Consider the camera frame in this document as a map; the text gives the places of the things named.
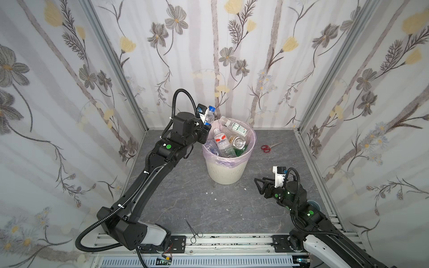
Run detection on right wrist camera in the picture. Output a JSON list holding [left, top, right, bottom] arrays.
[[272, 166, 288, 188]]

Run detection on green soda bottle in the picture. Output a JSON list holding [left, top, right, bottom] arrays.
[[234, 145, 248, 157]]

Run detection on red handled scissors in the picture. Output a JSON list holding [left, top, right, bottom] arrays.
[[261, 142, 282, 153]]

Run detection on metal forceps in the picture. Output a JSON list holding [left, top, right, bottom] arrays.
[[184, 218, 203, 244]]

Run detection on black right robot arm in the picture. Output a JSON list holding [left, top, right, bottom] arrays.
[[254, 166, 386, 268]]

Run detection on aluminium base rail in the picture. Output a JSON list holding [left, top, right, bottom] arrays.
[[90, 233, 369, 268]]

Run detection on clear ribbed water bottle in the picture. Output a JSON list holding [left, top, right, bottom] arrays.
[[213, 128, 237, 158]]

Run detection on Pepsi label bottle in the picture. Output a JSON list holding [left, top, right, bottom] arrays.
[[204, 106, 216, 126]]

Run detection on clear bottle green cap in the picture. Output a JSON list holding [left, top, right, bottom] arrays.
[[220, 116, 249, 138]]

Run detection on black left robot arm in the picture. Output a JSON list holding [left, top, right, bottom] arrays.
[[75, 89, 211, 259]]

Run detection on cream plastic waste bin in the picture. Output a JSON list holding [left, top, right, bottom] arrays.
[[202, 118, 257, 185]]

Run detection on red white label bottle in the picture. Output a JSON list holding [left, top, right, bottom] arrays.
[[204, 140, 220, 156]]

